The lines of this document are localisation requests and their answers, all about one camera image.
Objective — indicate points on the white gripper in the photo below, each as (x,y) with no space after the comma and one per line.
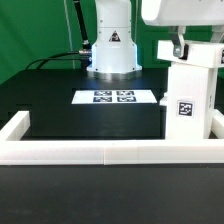
(180,13)

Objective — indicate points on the white cabinet body box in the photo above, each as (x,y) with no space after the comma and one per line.
(190,100)

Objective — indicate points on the small white tagged cube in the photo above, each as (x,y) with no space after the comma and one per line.
(203,54)

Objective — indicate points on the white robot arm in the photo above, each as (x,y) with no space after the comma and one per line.
(114,54)

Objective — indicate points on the white U-shaped fence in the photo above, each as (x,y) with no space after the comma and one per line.
(15,151)

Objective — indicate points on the flat white tag base plate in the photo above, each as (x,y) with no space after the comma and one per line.
(113,97)

